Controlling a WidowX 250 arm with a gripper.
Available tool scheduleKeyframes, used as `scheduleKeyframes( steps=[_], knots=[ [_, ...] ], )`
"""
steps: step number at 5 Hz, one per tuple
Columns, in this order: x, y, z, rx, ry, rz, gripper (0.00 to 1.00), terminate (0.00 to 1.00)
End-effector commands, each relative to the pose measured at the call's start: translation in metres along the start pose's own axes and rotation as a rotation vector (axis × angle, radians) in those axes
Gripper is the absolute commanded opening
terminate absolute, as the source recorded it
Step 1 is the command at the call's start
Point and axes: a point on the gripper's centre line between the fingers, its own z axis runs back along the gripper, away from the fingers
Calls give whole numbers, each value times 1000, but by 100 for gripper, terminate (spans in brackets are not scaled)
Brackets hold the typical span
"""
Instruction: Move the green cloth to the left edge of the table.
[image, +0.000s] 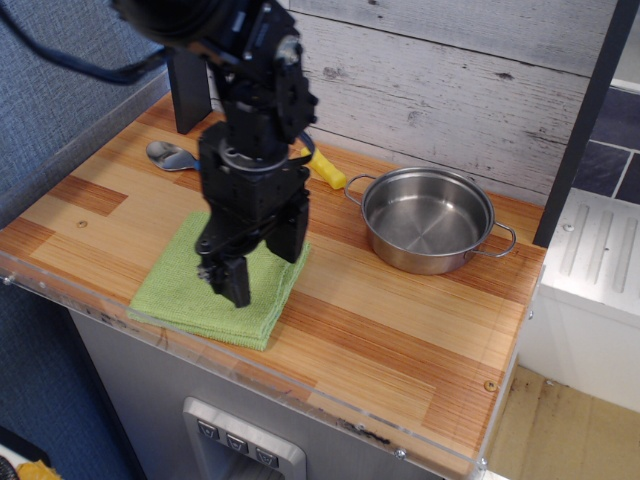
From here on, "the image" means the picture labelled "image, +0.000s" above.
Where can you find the white ribbed cabinet top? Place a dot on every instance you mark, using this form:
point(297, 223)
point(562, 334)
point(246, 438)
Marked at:
point(593, 259)

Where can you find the blue handled metal spoon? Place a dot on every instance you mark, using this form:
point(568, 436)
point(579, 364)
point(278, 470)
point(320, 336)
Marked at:
point(170, 157)

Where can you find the green cloth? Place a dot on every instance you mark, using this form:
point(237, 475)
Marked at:
point(173, 293)

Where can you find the dark shelf post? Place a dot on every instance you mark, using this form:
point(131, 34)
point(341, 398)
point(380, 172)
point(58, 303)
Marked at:
point(190, 89)
point(607, 61)

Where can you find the yellow object bottom left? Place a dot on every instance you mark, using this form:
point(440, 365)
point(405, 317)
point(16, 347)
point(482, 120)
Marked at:
point(36, 471)

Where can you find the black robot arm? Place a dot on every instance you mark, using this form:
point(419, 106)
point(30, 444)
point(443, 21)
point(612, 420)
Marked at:
point(254, 51)

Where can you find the dark left shelf post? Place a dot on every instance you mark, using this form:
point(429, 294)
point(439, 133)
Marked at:
point(190, 89)

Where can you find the silver dispenser button panel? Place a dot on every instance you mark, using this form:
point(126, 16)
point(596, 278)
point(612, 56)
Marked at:
point(227, 447)

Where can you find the stainless steel pot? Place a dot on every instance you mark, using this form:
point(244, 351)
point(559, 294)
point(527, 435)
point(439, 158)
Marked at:
point(428, 221)

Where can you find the yellow plastic corn piece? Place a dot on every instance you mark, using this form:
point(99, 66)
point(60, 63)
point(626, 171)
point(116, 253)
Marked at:
point(327, 170)

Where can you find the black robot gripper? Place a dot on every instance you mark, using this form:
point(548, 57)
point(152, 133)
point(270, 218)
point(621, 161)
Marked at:
point(248, 205)

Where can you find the dark right shelf post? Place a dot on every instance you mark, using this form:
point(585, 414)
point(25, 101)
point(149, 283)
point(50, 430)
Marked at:
point(607, 61)

